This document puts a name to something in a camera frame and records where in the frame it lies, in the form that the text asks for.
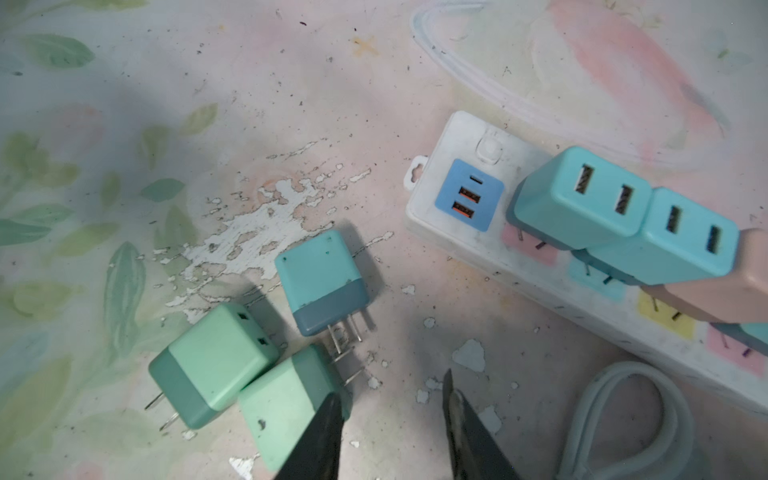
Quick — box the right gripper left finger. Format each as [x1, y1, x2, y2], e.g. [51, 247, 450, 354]
[274, 393, 344, 480]

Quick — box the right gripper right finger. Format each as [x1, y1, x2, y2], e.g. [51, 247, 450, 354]
[442, 369, 521, 480]

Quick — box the green plug adapter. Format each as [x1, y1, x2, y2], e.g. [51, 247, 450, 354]
[146, 303, 281, 430]
[238, 344, 365, 474]

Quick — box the teal plug adapter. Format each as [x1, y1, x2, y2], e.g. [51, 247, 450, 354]
[506, 147, 652, 251]
[274, 229, 371, 337]
[573, 187, 740, 286]
[712, 323, 767, 356]

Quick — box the teal plug adapter top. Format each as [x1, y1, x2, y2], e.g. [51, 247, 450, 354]
[506, 147, 652, 251]

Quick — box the pink plug adapter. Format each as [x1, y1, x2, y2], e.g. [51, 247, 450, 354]
[642, 228, 767, 324]

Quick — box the white long power strip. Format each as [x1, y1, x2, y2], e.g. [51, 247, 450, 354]
[404, 111, 767, 416]

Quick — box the white bundled cable with plug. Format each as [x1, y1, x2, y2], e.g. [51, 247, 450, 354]
[554, 359, 706, 480]

